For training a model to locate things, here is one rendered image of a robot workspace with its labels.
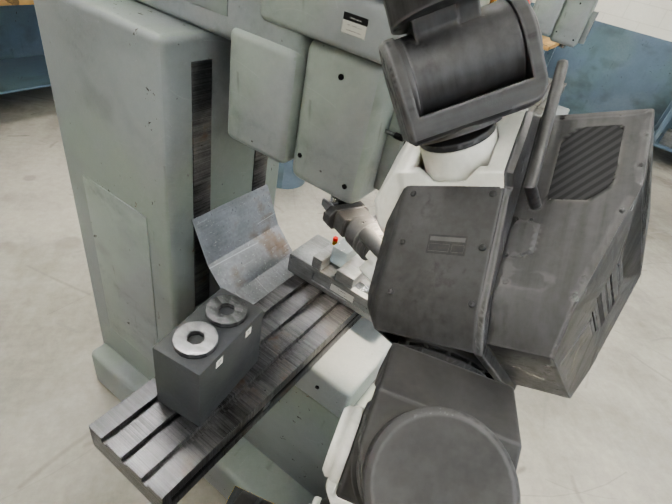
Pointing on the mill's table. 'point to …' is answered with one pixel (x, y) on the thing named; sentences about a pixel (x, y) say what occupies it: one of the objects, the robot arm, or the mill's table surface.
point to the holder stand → (207, 355)
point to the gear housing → (334, 23)
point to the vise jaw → (347, 275)
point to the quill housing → (341, 122)
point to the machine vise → (306, 269)
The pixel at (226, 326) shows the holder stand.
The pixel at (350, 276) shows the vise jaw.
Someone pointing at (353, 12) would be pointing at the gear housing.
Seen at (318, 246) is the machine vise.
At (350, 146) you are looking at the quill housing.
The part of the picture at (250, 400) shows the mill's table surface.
